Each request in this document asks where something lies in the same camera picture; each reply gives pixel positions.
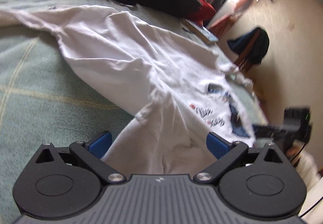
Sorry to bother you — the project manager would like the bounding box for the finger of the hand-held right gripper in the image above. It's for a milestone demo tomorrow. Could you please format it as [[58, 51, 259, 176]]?
[[252, 124, 285, 138]]

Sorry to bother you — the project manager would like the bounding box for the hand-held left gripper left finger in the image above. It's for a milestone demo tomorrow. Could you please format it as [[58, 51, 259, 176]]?
[[35, 131, 127, 184]]

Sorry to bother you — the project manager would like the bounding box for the paperback book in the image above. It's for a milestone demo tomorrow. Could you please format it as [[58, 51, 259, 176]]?
[[183, 19, 219, 44]]

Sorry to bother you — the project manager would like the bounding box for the white printed t-shirt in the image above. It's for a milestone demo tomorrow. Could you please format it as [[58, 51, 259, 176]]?
[[0, 5, 258, 176]]

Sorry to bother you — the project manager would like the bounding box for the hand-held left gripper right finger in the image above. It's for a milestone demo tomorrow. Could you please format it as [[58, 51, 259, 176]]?
[[194, 132, 286, 185]]

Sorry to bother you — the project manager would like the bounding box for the dark blue garment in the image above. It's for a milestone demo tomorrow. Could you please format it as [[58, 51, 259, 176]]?
[[227, 27, 270, 65]]

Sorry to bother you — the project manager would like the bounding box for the wooden chair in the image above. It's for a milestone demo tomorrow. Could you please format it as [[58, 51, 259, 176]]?
[[233, 31, 263, 73]]

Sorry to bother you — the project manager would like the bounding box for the person's right forearm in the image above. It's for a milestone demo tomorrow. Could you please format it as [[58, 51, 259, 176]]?
[[294, 152, 322, 189]]

